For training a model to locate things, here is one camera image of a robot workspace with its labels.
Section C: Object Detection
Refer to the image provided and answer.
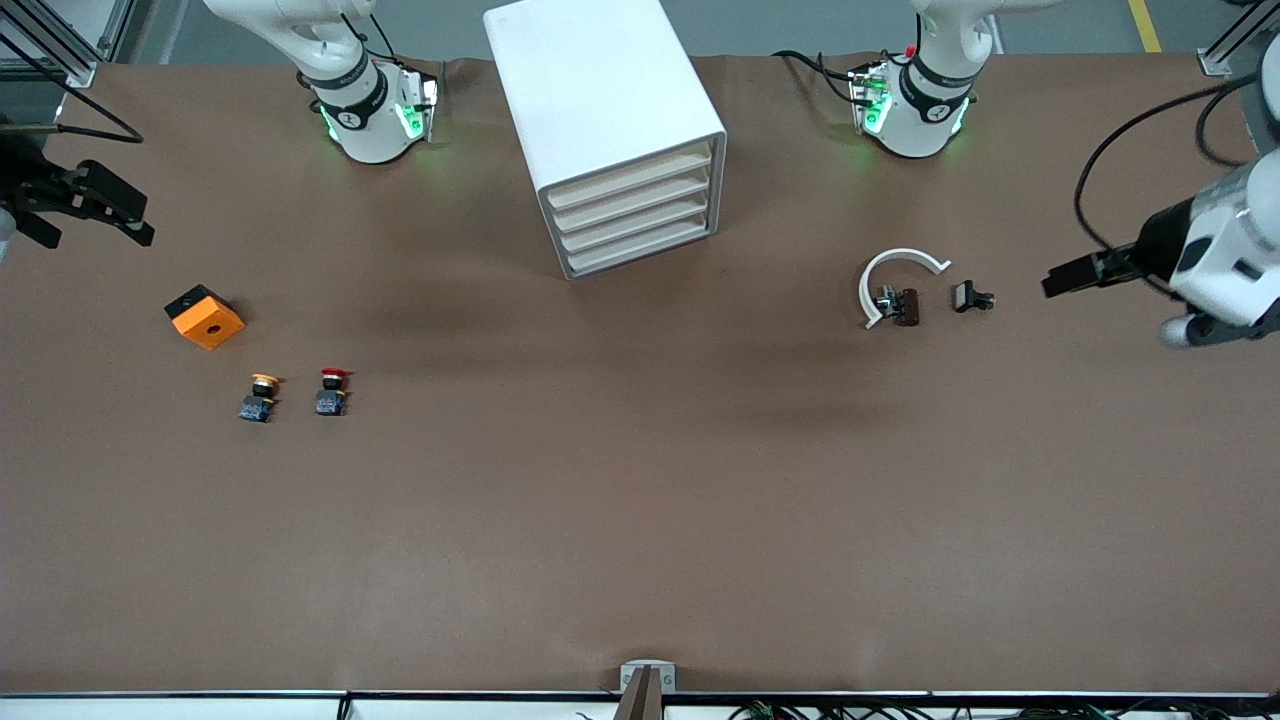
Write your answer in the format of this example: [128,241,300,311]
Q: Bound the cable bundle below table edge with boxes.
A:
[730,700,1280,720]

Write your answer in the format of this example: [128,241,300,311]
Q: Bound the white drawer cabinet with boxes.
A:
[483,0,728,281]

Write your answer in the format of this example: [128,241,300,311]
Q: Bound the white plastic drawer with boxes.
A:
[547,140,714,209]
[563,210,721,278]
[552,165,716,231]
[557,188,718,253]

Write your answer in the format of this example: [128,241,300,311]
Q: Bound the red push button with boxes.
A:
[314,367,353,418]

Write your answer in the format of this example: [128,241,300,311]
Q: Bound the white table edge rail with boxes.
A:
[0,688,1280,720]

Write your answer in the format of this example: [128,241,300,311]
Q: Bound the orange box with hole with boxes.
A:
[163,284,247,352]

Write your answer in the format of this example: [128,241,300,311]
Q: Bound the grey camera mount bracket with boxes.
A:
[620,660,676,693]

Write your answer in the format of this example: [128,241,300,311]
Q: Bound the black base cable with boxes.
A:
[338,8,401,66]
[772,48,863,109]

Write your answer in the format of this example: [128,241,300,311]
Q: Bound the black right base cable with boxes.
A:
[338,8,401,66]

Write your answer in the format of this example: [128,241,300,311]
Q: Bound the black left base cable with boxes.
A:
[772,48,863,109]

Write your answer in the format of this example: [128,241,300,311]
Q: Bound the aluminium frame profile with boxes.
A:
[1200,0,1280,79]
[0,0,136,89]

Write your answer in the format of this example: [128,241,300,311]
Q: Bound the white curved pipe clamp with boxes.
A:
[858,248,953,331]

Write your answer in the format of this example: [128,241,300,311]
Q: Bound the brown handle metal valve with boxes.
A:
[874,285,921,328]

